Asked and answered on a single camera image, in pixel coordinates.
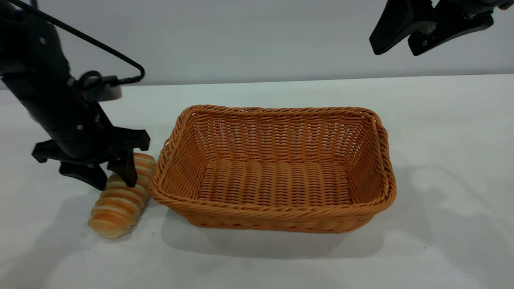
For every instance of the striped spiral bread roll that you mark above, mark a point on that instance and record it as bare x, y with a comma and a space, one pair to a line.
120, 204

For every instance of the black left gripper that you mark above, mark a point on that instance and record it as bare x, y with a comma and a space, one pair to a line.
86, 142

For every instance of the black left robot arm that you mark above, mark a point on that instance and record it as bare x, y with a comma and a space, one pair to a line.
36, 68

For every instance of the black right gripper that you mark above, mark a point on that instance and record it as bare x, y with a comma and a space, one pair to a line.
488, 4

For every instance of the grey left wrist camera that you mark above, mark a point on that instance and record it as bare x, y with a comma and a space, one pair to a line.
102, 89

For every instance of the orange woven wicker basket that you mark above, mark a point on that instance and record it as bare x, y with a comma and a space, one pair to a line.
277, 180

